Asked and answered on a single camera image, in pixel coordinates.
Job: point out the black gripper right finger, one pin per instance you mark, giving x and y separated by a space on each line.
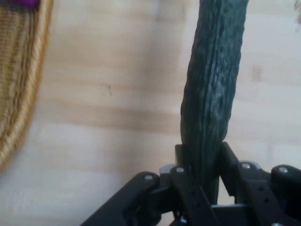
258 188

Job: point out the long dark green cucumber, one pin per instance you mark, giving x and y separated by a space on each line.
211 89

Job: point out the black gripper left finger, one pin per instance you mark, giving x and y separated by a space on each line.
188 197

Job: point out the magenta eggplant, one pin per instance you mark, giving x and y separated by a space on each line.
23 2

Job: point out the woven wicker basket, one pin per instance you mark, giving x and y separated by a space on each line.
21 77

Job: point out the wooden cutting board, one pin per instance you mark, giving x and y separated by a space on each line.
113 99

